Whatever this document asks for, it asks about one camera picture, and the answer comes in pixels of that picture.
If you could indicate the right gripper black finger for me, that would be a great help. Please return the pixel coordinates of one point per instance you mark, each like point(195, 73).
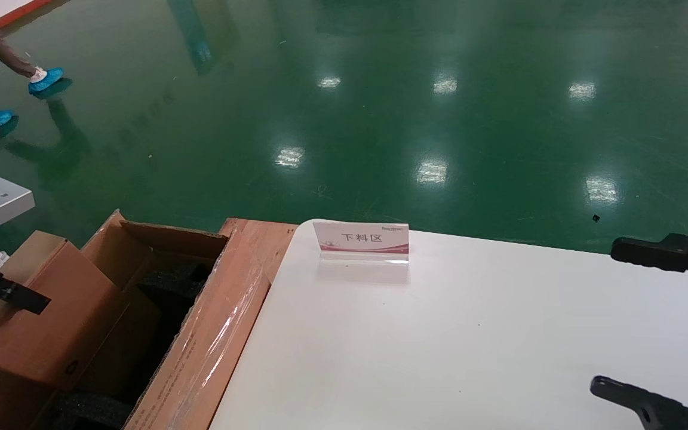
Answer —
point(660, 254)
point(654, 409)

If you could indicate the small cardboard box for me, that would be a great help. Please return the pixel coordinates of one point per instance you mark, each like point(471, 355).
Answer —
point(63, 316)

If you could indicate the large cardboard box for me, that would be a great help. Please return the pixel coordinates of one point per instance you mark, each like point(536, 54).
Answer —
point(218, 334)

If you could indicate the black foam padding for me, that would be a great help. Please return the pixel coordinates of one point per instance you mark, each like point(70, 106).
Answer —
point(90, 409)
point(177, 278)

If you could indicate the acrylic sign with red stripe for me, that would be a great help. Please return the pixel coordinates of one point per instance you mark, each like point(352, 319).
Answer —
point(362, 239)

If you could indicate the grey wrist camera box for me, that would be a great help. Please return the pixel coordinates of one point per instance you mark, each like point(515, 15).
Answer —
point(3, 200)

